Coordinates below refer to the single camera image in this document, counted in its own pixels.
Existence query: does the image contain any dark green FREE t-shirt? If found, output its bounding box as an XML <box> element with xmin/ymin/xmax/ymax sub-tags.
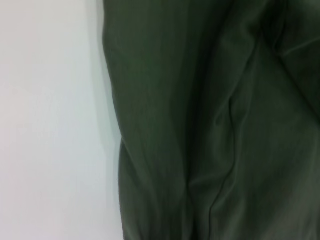
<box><xmin>102</xmin><ymin>0</ymin><xmax>320</xmax><ymax>240</ymax></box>

